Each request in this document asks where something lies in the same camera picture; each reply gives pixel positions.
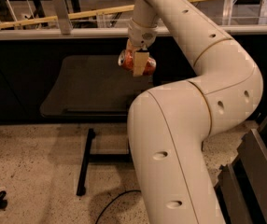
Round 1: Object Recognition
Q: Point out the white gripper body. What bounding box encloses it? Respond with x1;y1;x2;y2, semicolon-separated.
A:
128;19;157;49

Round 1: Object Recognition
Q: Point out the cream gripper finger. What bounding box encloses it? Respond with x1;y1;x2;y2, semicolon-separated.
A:
133;51;149;77
126;39;140;52

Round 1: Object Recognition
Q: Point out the red soda can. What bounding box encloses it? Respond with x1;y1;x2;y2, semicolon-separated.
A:
118;49;156;76

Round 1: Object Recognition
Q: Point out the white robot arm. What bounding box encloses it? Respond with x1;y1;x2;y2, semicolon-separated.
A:
127;0;263;224

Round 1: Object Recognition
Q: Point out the black adjustable laptop table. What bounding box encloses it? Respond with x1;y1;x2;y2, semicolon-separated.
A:
40;55;152;197

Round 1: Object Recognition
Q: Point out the wooden handrail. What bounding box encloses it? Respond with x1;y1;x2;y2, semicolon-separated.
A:
0;0;210;29

